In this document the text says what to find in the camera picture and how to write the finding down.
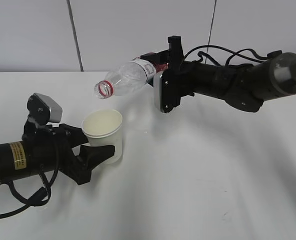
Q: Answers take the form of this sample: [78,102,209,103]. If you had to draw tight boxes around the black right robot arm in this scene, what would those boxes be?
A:
[140,36,296,113]

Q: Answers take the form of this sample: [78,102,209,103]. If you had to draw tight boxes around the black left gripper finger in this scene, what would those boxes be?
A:
[59,123,89,150]
[79,145,115,172]

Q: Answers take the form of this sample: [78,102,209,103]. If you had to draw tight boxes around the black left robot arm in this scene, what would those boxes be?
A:
[0,122,115,185]

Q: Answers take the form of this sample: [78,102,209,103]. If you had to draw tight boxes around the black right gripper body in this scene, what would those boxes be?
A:
[162,59,228,101]

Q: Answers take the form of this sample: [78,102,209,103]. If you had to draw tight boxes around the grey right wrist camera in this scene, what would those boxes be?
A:
[152,69,195,114]

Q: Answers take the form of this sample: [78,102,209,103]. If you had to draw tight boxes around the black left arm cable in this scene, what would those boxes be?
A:
[0,139,61,217]

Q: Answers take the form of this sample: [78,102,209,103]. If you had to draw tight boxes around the white paper cup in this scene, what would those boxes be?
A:
[82,109,123,164]

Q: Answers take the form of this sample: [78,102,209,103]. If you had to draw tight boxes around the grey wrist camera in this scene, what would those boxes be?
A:
[152,69,195,114]
[27,93,63,126]

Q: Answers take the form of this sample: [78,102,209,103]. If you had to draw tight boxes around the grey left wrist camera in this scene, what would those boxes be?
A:
[27,93,63,126]

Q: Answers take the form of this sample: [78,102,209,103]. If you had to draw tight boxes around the clear plastic water bottle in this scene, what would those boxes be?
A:
[94,58,168,99]

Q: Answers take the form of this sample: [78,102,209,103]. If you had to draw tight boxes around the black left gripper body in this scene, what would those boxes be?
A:
[22,119,91,185]

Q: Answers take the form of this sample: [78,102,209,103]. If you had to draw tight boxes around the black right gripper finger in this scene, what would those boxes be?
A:
[168,35,184,72]
[139,50,169,70]

